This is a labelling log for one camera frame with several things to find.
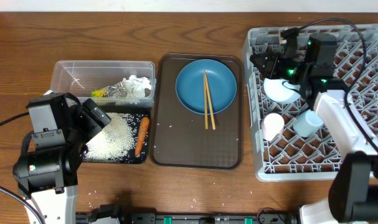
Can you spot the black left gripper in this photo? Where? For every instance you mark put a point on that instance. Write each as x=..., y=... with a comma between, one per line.
x=92, y=125

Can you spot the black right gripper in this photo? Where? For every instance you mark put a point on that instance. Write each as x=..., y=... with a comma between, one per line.
x=269, y=68

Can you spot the light blue bowl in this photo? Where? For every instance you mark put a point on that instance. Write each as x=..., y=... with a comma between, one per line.
x=281, y=91

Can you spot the white rice heap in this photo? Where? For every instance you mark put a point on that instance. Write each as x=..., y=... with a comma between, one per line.
x=114, y=140

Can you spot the pink cup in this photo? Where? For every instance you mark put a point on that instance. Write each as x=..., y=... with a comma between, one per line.
x=272, y=125

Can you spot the light blue cup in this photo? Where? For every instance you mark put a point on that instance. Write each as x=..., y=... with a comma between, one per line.
x=307, y=123

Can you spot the dark blue plate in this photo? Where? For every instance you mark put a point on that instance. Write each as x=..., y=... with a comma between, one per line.
x=190, y=85

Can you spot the white tissue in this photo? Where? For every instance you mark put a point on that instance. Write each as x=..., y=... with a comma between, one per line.
x=135, y=88

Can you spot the orange carrot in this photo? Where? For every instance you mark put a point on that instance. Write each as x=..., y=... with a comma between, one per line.
x=143, y=129

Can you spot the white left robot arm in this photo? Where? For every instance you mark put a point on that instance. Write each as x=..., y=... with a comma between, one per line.
x=46, y=170

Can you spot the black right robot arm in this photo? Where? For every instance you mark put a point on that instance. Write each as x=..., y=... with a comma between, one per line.
x=353, y=195

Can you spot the grey dishwasher rack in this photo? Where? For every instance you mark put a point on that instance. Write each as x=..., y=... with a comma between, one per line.
x=288, y=156

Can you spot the clear plastic bin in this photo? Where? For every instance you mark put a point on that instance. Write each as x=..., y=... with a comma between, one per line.
x=81, y=77

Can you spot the black plastic tray bin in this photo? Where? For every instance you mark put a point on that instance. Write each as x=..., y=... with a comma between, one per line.
x=139, y=155

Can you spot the brown serving tray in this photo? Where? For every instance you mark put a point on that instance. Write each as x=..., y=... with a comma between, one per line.
x=178, y=135

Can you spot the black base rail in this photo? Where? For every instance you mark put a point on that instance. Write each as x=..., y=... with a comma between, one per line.
x=115, y=214

